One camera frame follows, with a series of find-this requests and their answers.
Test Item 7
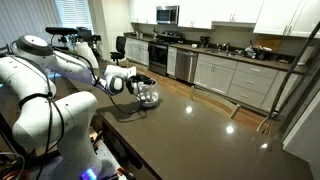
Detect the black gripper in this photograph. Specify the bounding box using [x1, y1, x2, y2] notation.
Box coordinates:
[126, 74, 157, 94]

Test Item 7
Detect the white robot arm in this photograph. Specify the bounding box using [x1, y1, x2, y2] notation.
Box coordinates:
[0, 35, 156, 180]

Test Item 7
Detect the white ceramic bowl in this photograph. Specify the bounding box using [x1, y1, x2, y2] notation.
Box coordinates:
[138, 92, 159, 107]

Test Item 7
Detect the black office chair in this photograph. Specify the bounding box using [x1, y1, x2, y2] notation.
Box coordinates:
[110, 36, 126, 64]

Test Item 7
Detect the black stove range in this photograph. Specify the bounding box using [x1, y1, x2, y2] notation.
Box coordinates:
[148, 31, 184, 76]

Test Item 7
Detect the stainless steel dishwasher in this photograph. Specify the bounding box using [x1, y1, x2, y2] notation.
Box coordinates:
[175, 49, 198, 83]

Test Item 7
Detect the stainless steel microwave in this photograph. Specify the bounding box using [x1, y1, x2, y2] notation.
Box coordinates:
[156, 5, 179, 25]

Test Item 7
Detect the black coffee maker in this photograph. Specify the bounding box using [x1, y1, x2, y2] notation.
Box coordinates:
[200, 36, 210, 48]

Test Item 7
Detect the kitchen sink faucet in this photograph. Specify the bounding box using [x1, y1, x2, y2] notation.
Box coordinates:
[216, 42, 230, 52]

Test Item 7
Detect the cream wooden chair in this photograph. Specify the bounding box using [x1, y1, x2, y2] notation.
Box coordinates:
[190, 86, 241, 119]

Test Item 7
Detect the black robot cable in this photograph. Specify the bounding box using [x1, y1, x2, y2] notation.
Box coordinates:
[6, 39, 144, 180]

